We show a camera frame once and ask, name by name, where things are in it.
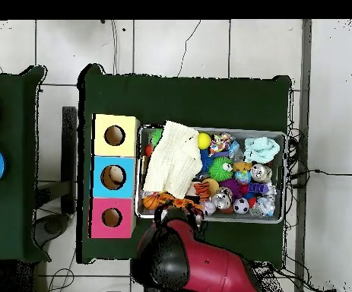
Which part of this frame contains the wooden box with three holes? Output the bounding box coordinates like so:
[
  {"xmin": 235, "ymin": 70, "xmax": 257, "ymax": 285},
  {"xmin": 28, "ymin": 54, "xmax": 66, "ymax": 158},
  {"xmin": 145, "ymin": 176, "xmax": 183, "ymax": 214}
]
[{"xmin": 89, "ymin": 113, "xmax": 141, "ymax": 240}]

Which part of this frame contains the clear mesh bin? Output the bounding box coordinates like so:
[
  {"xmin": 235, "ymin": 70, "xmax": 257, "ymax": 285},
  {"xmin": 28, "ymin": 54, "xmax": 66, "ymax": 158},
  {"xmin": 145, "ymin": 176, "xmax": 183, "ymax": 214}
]
[{"xmin": 135, "ymin": 125, "xmax": 287, "ymax": 225}]

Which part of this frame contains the cream knitted cloth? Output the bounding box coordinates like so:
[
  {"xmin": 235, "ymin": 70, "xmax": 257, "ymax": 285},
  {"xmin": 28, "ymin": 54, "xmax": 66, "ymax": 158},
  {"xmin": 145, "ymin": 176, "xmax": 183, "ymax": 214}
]
[{"xmin": 142, "ymin": 120, "xmax": 204, "ymax": 201}]

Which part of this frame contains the yellow ball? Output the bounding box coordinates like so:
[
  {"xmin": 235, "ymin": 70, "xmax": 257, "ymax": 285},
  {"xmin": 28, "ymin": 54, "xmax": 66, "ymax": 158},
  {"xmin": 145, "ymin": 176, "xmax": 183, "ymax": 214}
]
[{"xmin": 197, "ymin": 132, "xmax": 212, "ymax": 151}]

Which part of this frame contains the orange plastic block tray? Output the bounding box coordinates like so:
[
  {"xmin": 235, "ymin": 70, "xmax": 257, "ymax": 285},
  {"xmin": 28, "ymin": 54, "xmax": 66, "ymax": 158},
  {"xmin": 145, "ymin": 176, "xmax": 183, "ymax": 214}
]
[{"xmin": 158, "ymin": 193, "xmax": 205, "ymax": 213}]

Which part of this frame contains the green spiky toy with eyes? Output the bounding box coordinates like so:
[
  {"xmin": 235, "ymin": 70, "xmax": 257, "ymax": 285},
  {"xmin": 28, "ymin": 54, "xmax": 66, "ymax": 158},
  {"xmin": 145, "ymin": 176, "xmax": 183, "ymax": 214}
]
[{"xmin": 208, "ymin": 156, "xmax": 234, "ymax": 183}]

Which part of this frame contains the colourful patterned cloth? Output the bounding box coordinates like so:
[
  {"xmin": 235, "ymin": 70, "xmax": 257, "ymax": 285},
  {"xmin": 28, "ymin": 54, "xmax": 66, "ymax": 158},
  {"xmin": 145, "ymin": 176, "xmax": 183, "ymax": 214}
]
[{"xmin": 208, "ymin": 132, "xmax": 233, "ymax": 157}]

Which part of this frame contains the dark green table cloth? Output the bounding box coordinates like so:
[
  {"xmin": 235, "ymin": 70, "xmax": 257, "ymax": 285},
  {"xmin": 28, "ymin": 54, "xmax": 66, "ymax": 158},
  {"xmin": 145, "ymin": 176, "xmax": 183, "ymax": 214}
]
[
  {"xmin": 76, "ymin": 62, "xmax": 293, "ymax": 269},
  {"xmin": 0, "ymin": 65, "xmax": 52, "ymax": 263}
]

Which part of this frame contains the purple bumpy ball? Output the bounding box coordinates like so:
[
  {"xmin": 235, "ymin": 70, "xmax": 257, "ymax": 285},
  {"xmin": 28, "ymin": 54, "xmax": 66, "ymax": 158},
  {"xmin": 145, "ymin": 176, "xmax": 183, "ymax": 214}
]
[{"xmin": 219, "ymin": 178, "xmax": 243, "ymax": 200}]

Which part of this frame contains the small globe ball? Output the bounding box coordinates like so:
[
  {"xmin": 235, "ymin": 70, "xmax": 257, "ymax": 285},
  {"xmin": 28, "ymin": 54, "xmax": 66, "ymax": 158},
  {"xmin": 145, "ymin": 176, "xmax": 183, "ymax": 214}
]
[{"xmin": 234, "ymin": 170, "xmax": 252, "ymax": 186}]

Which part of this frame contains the small soccer ball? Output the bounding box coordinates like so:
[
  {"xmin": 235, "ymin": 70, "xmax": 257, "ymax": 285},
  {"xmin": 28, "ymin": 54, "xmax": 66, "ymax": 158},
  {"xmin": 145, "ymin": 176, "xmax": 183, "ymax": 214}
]
[{"xmin": 232, "ymin": 197, "xmax": 251, "ymax": 214}]

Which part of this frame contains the light blue cloth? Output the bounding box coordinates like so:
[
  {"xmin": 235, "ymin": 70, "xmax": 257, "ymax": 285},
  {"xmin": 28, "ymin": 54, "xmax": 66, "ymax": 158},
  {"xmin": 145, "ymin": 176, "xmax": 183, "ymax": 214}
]
[{"xmin": 243, "ymin": 136, "xmax": 281, "ymax": 164}]

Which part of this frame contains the silver drink can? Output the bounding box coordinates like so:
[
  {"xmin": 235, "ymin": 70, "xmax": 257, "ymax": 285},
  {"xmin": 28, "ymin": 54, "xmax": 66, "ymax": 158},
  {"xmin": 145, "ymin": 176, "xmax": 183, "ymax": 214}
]
[{"xmin": 250, "ymin": 163, "xmax": 273, "ymax": 184}]

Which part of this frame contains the black power cable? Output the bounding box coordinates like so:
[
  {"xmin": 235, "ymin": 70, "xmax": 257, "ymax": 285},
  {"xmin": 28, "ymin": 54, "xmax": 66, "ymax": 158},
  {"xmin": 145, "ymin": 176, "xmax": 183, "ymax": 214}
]
[{"xmin": 288, "ymin": 169, "xmax": 352, "ymax": 181}]

